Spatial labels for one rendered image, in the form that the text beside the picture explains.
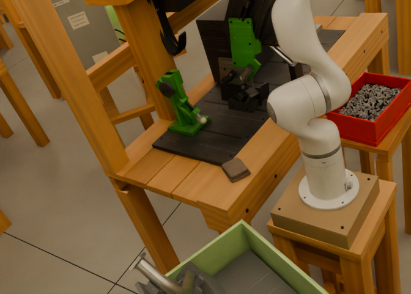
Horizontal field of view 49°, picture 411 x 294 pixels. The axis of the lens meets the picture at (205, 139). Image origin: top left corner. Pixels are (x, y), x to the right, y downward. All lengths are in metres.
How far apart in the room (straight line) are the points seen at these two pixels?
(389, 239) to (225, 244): 0.61
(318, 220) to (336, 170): 0.17
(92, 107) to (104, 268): 1.33
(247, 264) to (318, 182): 0.34
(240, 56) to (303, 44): 0.83
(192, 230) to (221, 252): 1.40
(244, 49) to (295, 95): 0.77
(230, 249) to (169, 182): 0.46
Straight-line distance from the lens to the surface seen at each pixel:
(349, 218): 1.43
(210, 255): 1.42
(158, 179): 1.83
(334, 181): 1.42
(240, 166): 1.66
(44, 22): 1.70
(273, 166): 1.75
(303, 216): 1.45
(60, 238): 3.28
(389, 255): 1.80
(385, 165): 1.88
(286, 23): 1.15
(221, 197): 1.61
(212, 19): 2.11
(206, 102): 2.15
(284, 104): 1.21
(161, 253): 2.33
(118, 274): 2.82
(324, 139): 1.31
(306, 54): 1.18
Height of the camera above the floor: 1.97
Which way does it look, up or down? 34 degrees down
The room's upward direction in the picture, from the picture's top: 20 degrees counter-clockwise
